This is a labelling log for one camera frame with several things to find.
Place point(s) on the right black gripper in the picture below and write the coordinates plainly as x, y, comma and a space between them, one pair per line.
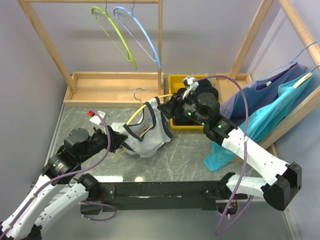
167, 108

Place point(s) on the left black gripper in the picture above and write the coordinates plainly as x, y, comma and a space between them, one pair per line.
115, 139

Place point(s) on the yellow plastic hanger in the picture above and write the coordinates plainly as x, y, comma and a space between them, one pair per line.
142, 112

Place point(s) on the white tank top navy trim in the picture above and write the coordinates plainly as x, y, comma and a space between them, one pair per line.
147, 132

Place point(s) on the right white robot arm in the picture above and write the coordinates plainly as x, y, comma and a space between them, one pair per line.
279, 181

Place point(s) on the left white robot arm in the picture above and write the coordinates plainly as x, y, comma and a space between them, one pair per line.
63, 183

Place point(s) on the light blue plastic hanger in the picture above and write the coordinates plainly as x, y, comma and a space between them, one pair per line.
136, 30

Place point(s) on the wooden hanger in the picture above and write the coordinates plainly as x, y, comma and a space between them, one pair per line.
305, 77

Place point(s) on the yellow plastic bin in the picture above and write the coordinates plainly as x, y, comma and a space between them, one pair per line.
175, 82

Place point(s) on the dark navy garment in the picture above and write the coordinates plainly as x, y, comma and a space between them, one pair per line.
203, 87

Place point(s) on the left wooden clothes rack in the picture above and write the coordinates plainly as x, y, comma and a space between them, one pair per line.
93, 88

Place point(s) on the wooden clothes rack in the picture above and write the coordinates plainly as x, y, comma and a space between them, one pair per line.
313, 100
93, 88

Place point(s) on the right wooden clothes rack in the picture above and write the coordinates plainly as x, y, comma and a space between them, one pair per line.
313, 100

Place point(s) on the purple blue shirt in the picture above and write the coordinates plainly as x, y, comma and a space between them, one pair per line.
259, 93

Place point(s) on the black base bar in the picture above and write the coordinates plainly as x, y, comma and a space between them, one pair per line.
158, 195

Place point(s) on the turquoise shirt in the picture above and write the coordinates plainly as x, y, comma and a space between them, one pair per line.
260, 123

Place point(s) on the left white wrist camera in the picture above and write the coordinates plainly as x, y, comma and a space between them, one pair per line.
94, 118

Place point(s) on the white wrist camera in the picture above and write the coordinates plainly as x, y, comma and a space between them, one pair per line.
94, 118
190, 83

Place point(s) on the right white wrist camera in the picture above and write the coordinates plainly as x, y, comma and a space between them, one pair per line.
190, 83

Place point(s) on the blue wire hanger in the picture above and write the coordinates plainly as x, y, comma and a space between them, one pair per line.
297, 57

